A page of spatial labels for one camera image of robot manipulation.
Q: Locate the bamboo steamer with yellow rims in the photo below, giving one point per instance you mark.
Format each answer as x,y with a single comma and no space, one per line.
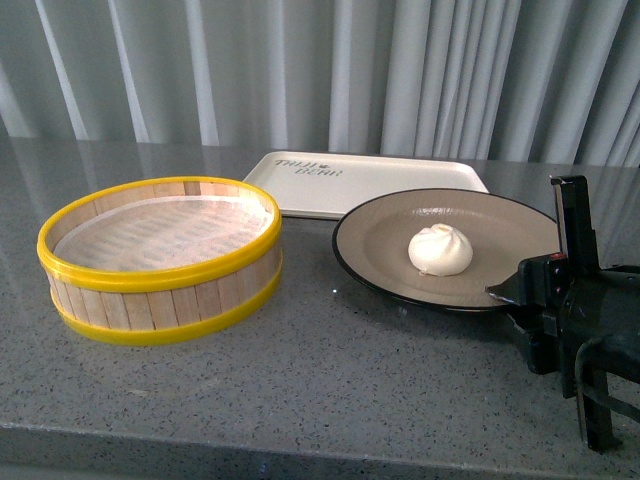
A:
161,306

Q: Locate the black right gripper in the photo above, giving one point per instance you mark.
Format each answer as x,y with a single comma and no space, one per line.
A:
577,317

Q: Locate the white steamed bun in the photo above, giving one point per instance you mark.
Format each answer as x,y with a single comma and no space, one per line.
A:
440,250

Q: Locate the brown plate with black rim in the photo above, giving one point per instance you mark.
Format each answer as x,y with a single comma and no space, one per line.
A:
371,243

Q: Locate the white steamer liner paper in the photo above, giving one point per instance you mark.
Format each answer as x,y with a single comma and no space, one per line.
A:
165,233

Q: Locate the cream rectangular tray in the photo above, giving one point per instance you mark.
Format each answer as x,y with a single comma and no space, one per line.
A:
327,186

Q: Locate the grey pleated curtain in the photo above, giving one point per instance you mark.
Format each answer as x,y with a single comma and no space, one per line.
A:
529,81

